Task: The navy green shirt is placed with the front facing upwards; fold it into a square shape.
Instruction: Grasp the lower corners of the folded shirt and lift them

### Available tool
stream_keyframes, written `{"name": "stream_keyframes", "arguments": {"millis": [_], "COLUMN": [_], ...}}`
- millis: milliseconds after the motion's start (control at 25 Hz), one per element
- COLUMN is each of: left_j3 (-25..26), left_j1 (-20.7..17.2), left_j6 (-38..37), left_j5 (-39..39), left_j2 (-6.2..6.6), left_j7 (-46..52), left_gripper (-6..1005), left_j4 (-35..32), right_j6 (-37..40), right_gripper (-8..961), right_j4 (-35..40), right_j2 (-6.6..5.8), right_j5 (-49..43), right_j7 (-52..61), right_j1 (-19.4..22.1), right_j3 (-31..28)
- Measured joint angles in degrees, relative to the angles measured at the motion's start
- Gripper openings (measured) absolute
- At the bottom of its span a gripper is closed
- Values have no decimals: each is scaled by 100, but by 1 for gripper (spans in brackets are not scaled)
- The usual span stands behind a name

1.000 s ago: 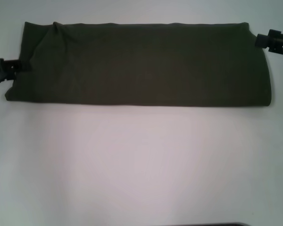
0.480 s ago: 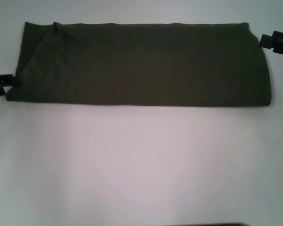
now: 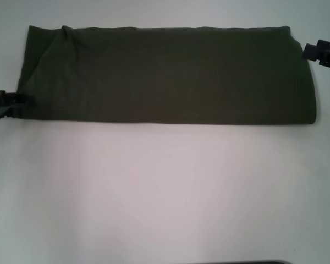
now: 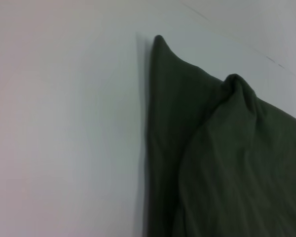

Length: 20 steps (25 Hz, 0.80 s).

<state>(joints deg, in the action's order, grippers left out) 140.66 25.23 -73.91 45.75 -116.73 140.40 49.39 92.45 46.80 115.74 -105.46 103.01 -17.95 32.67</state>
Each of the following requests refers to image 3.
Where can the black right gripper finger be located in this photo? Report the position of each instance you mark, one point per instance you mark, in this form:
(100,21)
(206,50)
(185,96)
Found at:
(313,51)

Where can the dark green FREE t-shirt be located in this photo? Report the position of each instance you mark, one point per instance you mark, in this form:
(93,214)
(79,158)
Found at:
(167,77)

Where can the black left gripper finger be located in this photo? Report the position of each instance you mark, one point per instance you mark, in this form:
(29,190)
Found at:
(19,98)
(15,112)

